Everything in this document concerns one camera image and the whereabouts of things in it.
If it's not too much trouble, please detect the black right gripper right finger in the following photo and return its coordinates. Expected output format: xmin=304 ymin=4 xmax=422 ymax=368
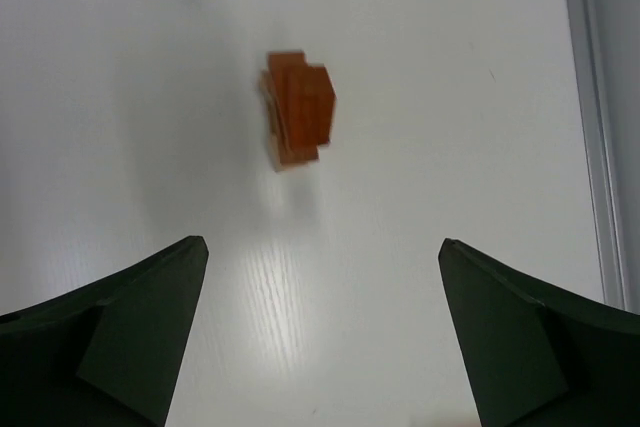
xmin=438 ymin=239 xmax=639 ymax=426

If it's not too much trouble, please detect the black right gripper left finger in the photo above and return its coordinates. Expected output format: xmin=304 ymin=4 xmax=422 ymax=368
xmin=1 ymin=236 xmax=209 ymax=426

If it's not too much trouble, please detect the red-brown long wood block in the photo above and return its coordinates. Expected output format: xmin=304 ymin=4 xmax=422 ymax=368
xmin=266 ymin=50 xmax=319 ymax=171

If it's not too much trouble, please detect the red-brown arch wood block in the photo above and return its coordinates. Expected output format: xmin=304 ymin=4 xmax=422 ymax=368
xmin=267 ymin=51 xmax=336 ymax=151

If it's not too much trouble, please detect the red-brown triangle wood block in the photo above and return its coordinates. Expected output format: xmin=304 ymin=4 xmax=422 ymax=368
xmin=285 ymin=65 xmax=336 ymax=149

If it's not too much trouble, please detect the aluminium table frame rail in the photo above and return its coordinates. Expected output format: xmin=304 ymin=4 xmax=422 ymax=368
xmin=566 ymin=0 xmax=631 ymax=310

